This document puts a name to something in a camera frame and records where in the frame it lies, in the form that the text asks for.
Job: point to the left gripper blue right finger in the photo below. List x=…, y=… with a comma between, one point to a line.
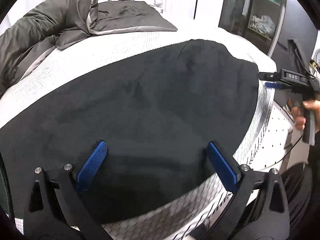
x=258, y=208

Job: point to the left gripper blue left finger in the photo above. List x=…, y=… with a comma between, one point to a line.
x=54, y=209

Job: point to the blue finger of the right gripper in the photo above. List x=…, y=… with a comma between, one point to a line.
x=265, y=76
x=274, y=85

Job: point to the black pants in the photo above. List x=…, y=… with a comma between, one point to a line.
x=156, y=111

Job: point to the person's right hand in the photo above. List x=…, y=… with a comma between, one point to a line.
x=298, y=115

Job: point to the white honeycomb mattress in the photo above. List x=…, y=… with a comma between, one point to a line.
x=177, y=218

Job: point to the dark grey duvet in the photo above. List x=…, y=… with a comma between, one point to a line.
x=59, y=24

